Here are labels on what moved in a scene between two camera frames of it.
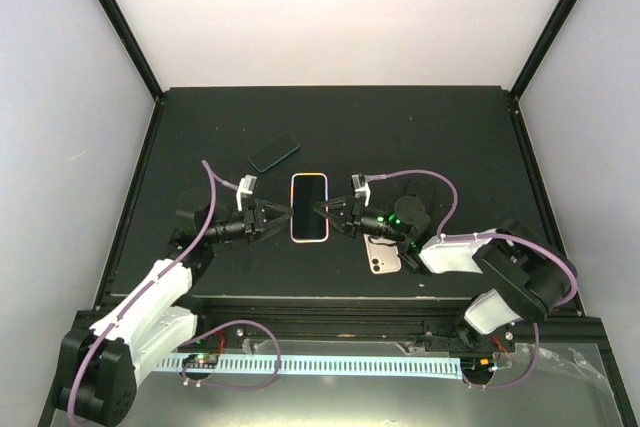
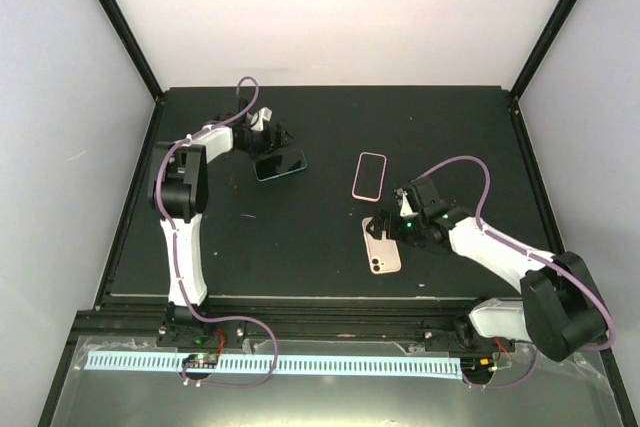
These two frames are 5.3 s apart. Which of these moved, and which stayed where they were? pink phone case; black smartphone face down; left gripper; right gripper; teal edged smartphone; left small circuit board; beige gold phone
Moved: teal edged smartphone; black smartphone face down; pink phone case; left gripper; right gripper
Stayed: beige gold phone; left small circuit board
